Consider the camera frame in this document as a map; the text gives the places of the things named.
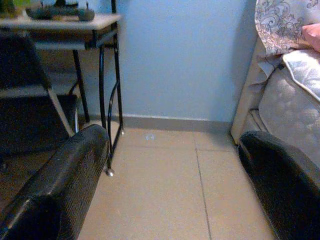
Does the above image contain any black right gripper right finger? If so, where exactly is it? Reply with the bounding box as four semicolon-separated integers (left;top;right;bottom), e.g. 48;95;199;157
238;130;320;240

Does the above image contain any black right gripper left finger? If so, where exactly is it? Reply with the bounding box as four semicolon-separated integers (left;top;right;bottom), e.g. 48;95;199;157
0;124;110;240

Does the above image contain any pink embroidered pillow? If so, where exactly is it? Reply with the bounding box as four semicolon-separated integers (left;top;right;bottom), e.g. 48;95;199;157
301;23;320;53

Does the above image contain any grey quilted mattress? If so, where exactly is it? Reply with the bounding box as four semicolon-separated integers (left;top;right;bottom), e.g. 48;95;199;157
243;66;320;168

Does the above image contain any black office chair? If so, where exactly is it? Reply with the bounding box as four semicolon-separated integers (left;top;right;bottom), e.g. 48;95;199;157
0;32;81;163

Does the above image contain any grey floral patterned cloth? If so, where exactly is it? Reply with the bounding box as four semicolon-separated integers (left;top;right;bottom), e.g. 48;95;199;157
254;0;320;73

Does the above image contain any black framed wooden desk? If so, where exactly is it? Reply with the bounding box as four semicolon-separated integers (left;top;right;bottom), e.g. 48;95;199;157
0;0;126;177

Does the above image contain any dark oval tray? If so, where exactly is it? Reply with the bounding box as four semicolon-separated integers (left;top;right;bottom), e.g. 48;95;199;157
26;5;96;22

